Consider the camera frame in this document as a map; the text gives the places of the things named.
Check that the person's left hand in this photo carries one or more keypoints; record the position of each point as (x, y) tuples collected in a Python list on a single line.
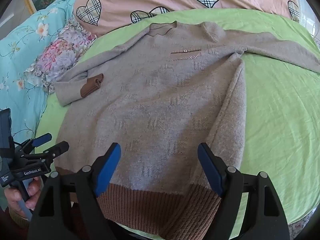
[(33, 195)]

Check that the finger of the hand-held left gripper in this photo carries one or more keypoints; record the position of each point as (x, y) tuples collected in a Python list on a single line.
[(43, 138), (56, 150)]

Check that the grey knitted sweater brown trim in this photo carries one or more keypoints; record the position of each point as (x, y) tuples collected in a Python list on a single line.
[(162, 105)]

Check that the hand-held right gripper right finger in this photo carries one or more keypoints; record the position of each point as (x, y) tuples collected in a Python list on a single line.
[(210, 170)]

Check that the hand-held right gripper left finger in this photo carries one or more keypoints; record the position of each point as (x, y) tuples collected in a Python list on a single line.
[(107, 170)]

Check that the light blue floral blanket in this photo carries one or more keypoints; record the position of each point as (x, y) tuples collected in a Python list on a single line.
[(25, 42)]

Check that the light green bed sheet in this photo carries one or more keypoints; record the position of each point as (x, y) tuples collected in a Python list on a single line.
[(275, 117)]

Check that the floral ruffled pillow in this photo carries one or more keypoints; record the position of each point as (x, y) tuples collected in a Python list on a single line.
[(60, 55)]

